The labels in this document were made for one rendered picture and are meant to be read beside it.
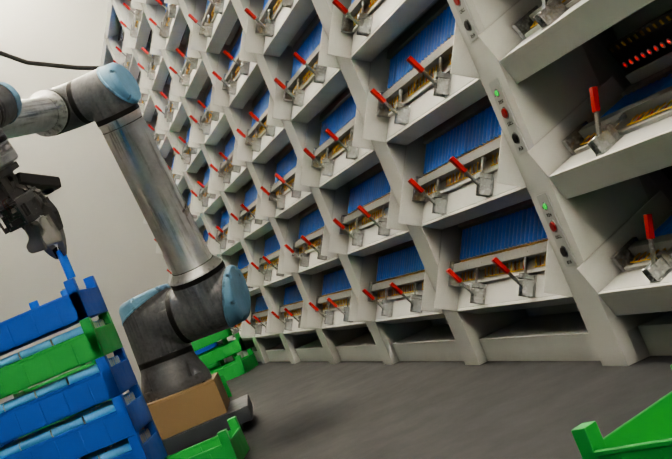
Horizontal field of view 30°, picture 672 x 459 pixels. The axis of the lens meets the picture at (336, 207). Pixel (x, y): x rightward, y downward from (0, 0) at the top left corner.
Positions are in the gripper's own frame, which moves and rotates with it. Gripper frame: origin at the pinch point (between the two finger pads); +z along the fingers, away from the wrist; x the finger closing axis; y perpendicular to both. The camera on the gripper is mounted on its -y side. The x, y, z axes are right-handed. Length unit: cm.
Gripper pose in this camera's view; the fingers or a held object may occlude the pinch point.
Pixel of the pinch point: (60, 249)
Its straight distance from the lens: 262.1
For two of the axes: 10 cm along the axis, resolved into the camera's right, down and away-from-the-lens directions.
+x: 7.9, -3.5, -5.0
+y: -3.5, 4.0, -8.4
